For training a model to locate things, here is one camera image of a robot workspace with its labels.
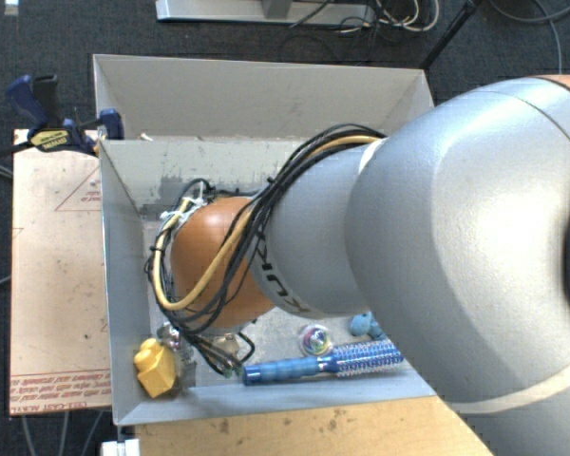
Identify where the light blue toy figure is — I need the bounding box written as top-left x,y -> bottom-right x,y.
350,311 -> 389,343

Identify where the grey metal bin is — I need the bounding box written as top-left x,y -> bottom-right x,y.
92,53 -> 439,427

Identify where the blue hairbrush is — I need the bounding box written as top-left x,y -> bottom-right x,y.
241,339 -> 406,388

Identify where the brown cardboard board, red print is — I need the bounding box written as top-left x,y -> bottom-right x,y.
9,128 -> 113,417

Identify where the yellow toy block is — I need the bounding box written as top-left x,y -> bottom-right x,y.
133,337 -> 179,400

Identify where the clear multicoloured ball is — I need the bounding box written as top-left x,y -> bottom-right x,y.
297,324 -> 334,357

